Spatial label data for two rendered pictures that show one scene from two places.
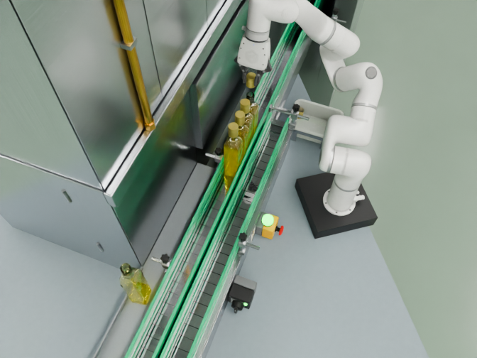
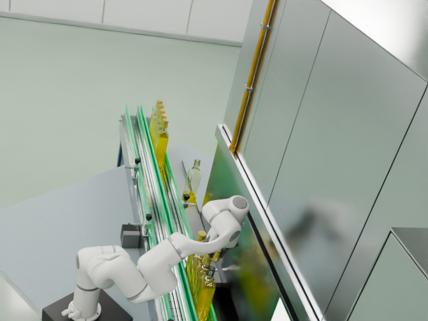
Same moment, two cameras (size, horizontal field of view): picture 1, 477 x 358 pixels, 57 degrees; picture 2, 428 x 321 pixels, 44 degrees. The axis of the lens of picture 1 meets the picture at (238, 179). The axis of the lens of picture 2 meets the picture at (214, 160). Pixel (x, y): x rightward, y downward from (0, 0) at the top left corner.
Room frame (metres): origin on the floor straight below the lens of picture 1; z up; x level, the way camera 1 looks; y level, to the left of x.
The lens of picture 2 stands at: (2.18, -1.08, 2.46)
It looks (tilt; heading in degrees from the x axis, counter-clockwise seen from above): 30 degrees down; 139
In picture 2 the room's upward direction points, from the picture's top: 14 degrees clockwise
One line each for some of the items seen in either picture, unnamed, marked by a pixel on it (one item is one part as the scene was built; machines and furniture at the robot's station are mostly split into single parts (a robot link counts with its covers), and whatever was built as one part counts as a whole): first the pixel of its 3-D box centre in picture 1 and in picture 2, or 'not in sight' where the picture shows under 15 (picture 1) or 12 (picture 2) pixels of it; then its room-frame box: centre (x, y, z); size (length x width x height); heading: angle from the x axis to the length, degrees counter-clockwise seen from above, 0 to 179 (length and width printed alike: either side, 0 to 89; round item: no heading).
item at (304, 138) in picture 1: (307, 123); not in sight; (1.26, -0.31, 0.79); 0.27 x 0.17 x 0.08; 70
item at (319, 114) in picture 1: (314, 124); not in sight; (1.25, -0.33, 0.80); 0.22 x 0.17 x 0.09; 70
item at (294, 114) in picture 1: (289, 114); not in sight; (1.17, -0.20, 0.95); 0.17 x 0.03 x 0.12; 70
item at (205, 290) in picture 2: (249, 121); (203, 297); (1.10, -0.04, 0.99); 0.06 x 0.06 x 0.21; 69
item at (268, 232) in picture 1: (267, 226); not in sight; (0.75, -0.12, 0.79); 0.07 x 0.07 x 0.07; 70
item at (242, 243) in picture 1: (248, 246); (141, 226); (0.59, -0.04, 0.94); 0.07 x 0.04 x 0.13; 70
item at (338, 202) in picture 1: (346, 191); (83, 298); (0.85, -0.41, 0.89); 0.16 x 0.13 x 0.15; 102
